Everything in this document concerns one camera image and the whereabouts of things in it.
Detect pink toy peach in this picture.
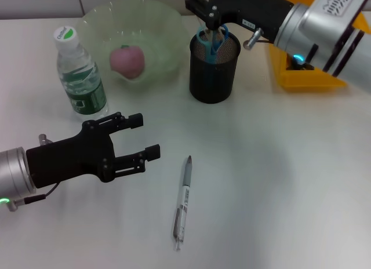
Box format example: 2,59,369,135
109,45,146,79

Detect blue scissors with cover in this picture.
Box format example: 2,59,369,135
196,24,231,64

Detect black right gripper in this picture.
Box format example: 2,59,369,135
175,0,295,43

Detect clear green-label water bottle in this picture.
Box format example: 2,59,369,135
53,25,110,122

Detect right wrist grey cable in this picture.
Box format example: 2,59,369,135
243,27,275,51

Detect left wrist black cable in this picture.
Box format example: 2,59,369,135
7,133,60,212

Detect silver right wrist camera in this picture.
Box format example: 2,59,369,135
298,0,371,38

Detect translucent green fruit bowl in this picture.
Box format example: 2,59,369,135
78,0,188,92

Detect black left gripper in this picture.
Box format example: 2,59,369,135
26,112,162,190

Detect grey clear pen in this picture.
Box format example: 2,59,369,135
173,155,194,252

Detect black mesh pen holder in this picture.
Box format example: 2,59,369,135
189,28,242,104

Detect yellow plastic bin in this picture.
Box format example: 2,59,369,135
268,10,371,92

